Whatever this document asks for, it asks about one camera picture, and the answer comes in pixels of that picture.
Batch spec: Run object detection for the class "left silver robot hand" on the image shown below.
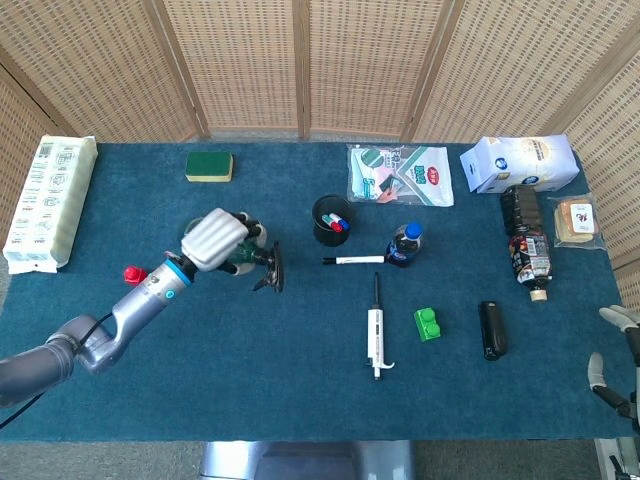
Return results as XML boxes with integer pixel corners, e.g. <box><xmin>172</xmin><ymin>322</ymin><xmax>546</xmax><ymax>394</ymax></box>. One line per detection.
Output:
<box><xmin>179</xmin><ymin>207</ymin><xmax>269</xmax><ymax>276</ymax></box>

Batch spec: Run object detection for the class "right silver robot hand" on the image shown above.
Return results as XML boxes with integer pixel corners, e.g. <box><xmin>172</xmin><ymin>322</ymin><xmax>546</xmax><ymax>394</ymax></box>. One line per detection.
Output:
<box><xmin>587</xmin><ymin>304</ymin><xmax>640</xmax><ymax>434</ymax></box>

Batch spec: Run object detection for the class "green transparent spray bottle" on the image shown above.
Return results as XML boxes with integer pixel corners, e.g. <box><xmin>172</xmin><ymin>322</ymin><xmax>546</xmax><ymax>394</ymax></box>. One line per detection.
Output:
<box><xmin>182</xmin><ymin>214</ymin><xmax>285</xmax><ymax>294</ymax></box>

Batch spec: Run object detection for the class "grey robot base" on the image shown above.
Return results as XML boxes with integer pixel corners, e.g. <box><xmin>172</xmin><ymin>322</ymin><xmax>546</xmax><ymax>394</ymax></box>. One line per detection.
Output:
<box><xmin>199</xmin><ymin>439</ymin><xmax>416</xmax><ymax>480</ymax></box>

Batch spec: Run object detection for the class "dark beverage bottle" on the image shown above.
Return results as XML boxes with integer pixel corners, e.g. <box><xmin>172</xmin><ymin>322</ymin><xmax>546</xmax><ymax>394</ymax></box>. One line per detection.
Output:
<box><xmin>500</xmin><ymin>184</ymin><xmax>554</xmax><ymax>303</ymax></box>

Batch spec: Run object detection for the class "Pepsi cola bottle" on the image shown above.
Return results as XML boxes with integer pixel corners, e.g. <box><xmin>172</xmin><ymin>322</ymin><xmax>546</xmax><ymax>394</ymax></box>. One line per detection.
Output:
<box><xmin>384</xmin><ymin>221</ymin><xmax>425</xmax><ymax>269</ymax></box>

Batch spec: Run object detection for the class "green yellow sponge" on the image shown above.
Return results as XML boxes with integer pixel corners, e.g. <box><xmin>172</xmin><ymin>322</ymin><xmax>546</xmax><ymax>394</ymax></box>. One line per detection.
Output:
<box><xmin>184</xmin><ymin>152</ymin><xmax>235</xmax><ymax>184</ymax></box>

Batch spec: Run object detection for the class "white table leg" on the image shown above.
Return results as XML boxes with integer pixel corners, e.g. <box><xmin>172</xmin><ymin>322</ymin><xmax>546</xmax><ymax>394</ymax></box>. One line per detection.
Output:
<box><xmin>594</xmin><ymin>438</ymin><xmax>631</xmax><ymax>480</ymax></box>

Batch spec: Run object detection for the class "black mesh pen holder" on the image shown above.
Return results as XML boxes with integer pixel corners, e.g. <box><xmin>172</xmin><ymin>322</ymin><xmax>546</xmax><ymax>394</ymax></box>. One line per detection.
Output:
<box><xmin>311</xmin><ymin>194</ymin><xmax>357</xmax><ymax>248</ymax></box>

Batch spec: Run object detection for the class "wrapped bread snack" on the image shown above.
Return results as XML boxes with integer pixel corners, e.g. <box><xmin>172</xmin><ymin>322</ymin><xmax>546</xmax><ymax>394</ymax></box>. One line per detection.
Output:
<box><xmin>548</xmin><ymin>193</ymin><xmax>605</xmax><ymax>250</ymax></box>

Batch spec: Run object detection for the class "black stapler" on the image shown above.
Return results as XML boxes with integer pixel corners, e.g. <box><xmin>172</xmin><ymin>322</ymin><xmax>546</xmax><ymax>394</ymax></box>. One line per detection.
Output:
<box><xmin>478</xmin><ymin>300</ymin><xmax>509</xmax><ymax>362</ymax></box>

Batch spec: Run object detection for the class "white marker black cap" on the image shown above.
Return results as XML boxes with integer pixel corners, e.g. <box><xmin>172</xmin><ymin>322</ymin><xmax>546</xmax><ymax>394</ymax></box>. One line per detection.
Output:
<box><xmin>322</xmin><ymin>254</ymin><xmax>386</xmax><ymax>267</ymax></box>

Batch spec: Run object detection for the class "blue felt table cloth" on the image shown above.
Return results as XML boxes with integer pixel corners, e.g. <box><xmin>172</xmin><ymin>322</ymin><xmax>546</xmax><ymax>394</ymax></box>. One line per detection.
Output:
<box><xmin>0</xmin><ymin>142</ymin><xmax>635</xmax><ymax>444</ymax></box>

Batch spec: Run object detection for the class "cream long wrapped package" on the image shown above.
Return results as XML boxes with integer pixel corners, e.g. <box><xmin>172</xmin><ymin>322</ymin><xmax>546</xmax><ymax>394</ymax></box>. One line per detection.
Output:
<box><xmin>2</xmin><ymin>134</ymin><xmax>99</xmax><ymax>275</ymax></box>

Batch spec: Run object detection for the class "wicker folding screen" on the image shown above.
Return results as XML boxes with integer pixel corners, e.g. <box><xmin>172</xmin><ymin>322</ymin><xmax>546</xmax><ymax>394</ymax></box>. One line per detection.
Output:
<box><xmin>0</xmin><ymin>0</ymin><xmax>640</xmax><ymax>311</ymax></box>

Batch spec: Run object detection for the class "white pipette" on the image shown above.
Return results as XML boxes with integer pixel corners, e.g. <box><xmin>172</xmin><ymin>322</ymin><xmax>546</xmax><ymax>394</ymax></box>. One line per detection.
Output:
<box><xmin>366</xmin><ymin>272</ymin><xmax>396</xmax><ymax>382</ymax></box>

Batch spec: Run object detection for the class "cleaning cloth plastic pack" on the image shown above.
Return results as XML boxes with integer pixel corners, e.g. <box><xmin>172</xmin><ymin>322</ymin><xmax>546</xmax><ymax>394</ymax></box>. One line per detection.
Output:
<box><xmin>346</xmin><ymin>144</ymin><xmax>455</xmax><ymax>207</ymax></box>

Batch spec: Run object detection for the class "green toy brick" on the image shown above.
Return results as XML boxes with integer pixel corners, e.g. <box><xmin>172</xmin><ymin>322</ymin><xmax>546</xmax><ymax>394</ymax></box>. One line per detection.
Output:
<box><xmin>413</xmin><ymin>308</ymin><xmax>444</xmax><ymax>344</ymax></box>

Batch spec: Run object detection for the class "white tissue pack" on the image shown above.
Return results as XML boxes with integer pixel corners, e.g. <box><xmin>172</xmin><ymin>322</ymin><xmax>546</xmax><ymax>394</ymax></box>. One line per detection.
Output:
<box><xmin>459</xmin><ymin>133</ymin><xmax>581</xmax><ymax>195</ymax></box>

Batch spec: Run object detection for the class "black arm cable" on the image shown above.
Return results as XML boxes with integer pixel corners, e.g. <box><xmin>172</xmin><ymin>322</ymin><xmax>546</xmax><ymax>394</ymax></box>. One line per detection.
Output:
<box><xmin>0</xmin><ymin>312</ymin><xmax>115</xmax><ymax>431</ymax></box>

